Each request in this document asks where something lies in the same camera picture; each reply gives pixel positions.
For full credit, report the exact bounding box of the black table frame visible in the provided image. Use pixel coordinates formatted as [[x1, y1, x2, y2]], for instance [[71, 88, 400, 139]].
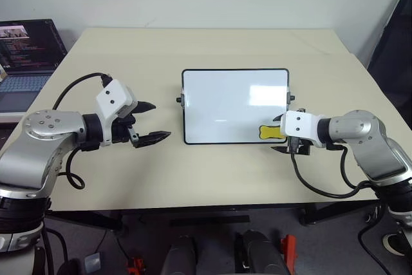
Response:
[[44, 198, 382, 238]]

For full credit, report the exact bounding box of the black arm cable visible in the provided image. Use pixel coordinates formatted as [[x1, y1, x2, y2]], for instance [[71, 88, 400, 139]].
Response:
[[289, 144, 402, 275], [52, 72, 113, 190]]

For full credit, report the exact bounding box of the grey foot pedal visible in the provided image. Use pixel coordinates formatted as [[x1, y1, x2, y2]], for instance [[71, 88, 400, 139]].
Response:
[[84, 251, 104, 274]]

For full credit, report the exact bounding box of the red clamp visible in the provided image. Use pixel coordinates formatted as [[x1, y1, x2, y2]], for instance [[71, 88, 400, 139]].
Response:
[[279, 234, 299, 270], [126, 256, 144, 275]]

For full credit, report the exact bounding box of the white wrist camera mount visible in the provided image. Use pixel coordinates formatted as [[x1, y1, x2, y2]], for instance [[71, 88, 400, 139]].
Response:
[[95, 79, 138, 147], [279, 110, 326, 149]]

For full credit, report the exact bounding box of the black-framed small whiteboard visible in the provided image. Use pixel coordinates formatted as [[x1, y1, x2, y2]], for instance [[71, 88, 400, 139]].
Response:
[[175, 68, 295, 145]]

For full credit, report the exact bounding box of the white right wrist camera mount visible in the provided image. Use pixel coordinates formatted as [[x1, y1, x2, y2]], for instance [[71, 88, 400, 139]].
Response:
[[279, 110, 326, 149]]

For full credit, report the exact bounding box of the dark upright panel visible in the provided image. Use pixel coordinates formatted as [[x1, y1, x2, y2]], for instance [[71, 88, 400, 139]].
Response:
[[366, 0, 412, 115]]

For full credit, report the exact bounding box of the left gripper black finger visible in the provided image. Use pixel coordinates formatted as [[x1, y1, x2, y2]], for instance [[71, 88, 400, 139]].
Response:
[[127, 126, 173, 149], [133, 100, 158, 115]]

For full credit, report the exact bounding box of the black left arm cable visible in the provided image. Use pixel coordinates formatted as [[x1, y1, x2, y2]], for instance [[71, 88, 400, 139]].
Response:
[[52, 72, 113, 190]]

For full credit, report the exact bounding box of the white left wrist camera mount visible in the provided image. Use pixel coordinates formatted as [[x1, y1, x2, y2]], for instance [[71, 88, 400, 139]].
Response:
[[95, 79, 138, 147]]

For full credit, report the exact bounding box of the yellow whiteboard eraser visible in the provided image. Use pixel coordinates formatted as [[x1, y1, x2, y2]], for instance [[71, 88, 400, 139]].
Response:
[[258, 124, 287, 141]]

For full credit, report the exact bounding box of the dark rounded shape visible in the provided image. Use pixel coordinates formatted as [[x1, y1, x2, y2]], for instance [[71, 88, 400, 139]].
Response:
[[240, 229, 285, 275], [160, 234, 198, 275]]

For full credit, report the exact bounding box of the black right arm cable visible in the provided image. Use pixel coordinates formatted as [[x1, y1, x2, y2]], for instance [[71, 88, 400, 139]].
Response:
[[289, 144, 402, 275]]

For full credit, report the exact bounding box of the open grey laptop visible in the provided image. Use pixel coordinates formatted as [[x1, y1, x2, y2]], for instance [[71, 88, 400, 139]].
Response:
[[0, 19, 69, 113]]

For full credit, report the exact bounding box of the black bar under table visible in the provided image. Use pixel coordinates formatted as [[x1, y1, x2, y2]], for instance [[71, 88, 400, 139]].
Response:
[[169, 214, 251, 228]]

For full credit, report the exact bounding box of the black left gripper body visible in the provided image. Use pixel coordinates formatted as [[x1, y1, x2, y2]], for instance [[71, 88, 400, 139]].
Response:
[[111, 107, 139, 144]]

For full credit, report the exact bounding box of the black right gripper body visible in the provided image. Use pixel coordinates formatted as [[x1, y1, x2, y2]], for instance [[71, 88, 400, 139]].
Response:
[[288, 138, 312, 156]]

